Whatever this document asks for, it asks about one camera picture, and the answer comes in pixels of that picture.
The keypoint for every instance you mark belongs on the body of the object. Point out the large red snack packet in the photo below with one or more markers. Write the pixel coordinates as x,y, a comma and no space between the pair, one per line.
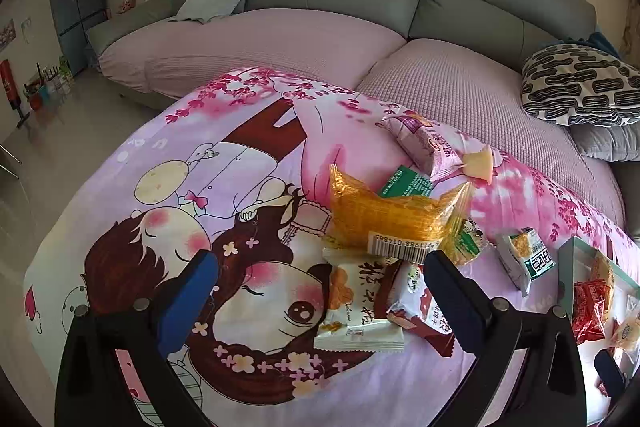
590,307

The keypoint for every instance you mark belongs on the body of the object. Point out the teal cardboard box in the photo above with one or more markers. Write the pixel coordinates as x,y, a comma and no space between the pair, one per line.
567,272

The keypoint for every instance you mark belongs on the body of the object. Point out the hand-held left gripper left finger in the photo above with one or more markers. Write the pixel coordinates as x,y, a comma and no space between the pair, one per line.
190,302

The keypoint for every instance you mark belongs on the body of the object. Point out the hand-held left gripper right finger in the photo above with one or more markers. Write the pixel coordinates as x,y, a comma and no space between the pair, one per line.
450,302

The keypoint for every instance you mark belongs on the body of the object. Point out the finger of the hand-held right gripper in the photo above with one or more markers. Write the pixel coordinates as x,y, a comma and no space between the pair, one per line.
610,369

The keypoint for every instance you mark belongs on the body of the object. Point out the green snack packet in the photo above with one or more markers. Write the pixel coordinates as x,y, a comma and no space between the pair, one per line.
402,182

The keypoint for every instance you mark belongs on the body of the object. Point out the pink purple snack packet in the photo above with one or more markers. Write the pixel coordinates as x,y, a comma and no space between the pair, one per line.
425,142

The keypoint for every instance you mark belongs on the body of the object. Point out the pale yellow wedge snack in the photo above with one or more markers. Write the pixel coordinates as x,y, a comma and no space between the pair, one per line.
479,164

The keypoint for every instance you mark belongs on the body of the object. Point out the black white patterned pillow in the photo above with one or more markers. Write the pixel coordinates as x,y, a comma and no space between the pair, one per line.
580,84

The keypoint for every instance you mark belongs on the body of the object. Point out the small pink toy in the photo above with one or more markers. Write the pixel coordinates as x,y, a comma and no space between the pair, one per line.
127,4

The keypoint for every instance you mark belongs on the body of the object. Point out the white cookie print packet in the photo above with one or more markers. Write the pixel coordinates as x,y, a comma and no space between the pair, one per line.
350,302

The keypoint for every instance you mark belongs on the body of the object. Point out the grey blue refrigerator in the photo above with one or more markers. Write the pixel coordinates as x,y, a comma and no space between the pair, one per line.
75,19

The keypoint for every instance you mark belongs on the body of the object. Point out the orange snack packet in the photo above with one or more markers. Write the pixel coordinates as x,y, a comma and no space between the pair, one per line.
395,217

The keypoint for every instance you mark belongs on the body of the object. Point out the red standing sign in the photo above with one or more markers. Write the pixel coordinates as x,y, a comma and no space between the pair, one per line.
7,84

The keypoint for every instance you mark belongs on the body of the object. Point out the blue cloth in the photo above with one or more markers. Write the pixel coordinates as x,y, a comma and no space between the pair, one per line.
597,42

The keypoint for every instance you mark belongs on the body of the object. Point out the printed cartoon blanket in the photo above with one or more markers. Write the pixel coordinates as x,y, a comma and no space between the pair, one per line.
225,207

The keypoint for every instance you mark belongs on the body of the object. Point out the small green white packet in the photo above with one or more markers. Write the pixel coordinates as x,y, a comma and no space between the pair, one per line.
467,244
525,257

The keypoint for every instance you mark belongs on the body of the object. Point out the dark red snack packet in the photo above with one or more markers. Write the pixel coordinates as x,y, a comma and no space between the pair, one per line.
420,302

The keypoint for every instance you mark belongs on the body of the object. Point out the grey pillow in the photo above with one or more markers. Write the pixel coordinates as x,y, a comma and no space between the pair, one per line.
610,142

